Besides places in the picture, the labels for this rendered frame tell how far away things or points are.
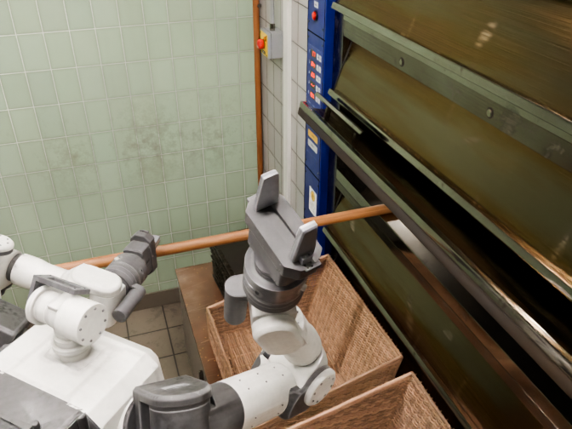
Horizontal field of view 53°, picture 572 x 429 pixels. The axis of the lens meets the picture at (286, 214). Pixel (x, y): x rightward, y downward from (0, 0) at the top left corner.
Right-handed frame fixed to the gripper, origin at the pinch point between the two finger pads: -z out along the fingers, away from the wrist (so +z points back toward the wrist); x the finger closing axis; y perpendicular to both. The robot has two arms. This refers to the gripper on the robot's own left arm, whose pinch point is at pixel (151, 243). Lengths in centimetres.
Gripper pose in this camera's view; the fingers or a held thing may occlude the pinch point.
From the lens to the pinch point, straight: 150.3
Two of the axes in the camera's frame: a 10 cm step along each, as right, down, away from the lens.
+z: -2.6, 4.9, -8.3
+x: -0.3, 8.6, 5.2
